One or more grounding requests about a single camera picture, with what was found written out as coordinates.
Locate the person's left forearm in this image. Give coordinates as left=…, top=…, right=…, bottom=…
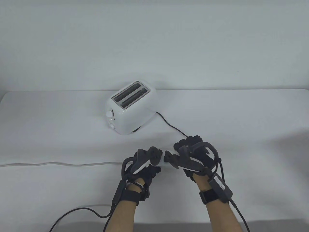
left=106, top=190, right=146, bottom=232

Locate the black glove cable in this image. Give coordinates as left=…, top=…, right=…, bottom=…
left=49, top=204, right=114, bottom=232
left=216, top=157, right=250, bottom=232

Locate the person's right forearm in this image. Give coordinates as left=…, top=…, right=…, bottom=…
left=194, top=173, right=245, bottom=232

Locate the white power strip cable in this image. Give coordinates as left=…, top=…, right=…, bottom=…
left=0, top=161, right=126, bottom=168

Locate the black right wrist sensor box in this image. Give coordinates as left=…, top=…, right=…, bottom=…
left=209, top=174, right=233, bottom=203

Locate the person's left hand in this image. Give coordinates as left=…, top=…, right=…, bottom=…
left=122, top=147, right=162, bottom=196

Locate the black bead bracelet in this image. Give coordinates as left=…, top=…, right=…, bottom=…
left=125, top=180, right=146, bottom=194

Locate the black right glove cable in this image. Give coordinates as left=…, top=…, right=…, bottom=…
left=216, top=157, right=250, bottom=232

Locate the black wrist strap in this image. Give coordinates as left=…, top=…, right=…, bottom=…
left=199, top=188, right=219, bottom=205
left=122, top=189, right=147, bottom=206

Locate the person's right hand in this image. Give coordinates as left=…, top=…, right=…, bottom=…
left=173, top=135, right=221, bottom=184

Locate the grey white left hand tracker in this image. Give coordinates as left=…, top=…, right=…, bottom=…
left=122, top=146, right=162, bottom=175

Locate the grey white hand tracker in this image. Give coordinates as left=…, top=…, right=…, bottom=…
left=122, top=146, right=162, bottom=175
left=164, top=141, right=221, bottom=172

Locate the white two-slot toaster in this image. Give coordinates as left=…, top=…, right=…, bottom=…
left=105, top=80, right=157, bottom=135

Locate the black wrist sensor box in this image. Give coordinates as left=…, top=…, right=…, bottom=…
left=111, top=180, right=127, bottom=206
left=209, top=174, right=233, bottom=203

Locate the black right wrist strap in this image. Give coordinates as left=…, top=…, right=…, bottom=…
left=199, top=188, right=219, bottom=205

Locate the black left wrist sensor box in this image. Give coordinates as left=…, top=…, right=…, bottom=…
left=111, top=180, right=127, bottom=206

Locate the grey white right hand tracker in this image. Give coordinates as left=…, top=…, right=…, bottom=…
left=164, top=141, right=221, bottom=172

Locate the white tablecloth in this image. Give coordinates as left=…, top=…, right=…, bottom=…
left=0, top=89, right=309, bottom=232

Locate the black left glove cable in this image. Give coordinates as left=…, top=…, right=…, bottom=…
left=49, top=204, right=114, bottom=232

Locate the black toaster power cord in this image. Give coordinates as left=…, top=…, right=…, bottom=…
left=155, top=111, right=190, bottom=139

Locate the black left wrist strap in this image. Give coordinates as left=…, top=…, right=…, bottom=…
left=122, top=189, right=147, bottom=206

